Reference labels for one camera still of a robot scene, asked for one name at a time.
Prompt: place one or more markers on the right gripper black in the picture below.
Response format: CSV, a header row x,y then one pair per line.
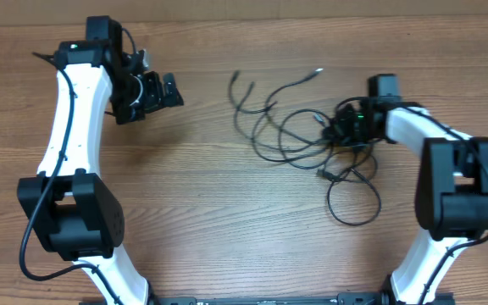
x,y
337,129

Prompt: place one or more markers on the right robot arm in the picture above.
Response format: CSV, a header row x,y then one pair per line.
x,y
451,197

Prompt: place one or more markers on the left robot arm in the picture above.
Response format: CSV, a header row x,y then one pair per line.
x,y
69,208

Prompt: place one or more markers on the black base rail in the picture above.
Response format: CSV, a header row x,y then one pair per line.
x,y
265,301

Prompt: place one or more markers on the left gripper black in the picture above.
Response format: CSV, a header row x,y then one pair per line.
x,y
156,97

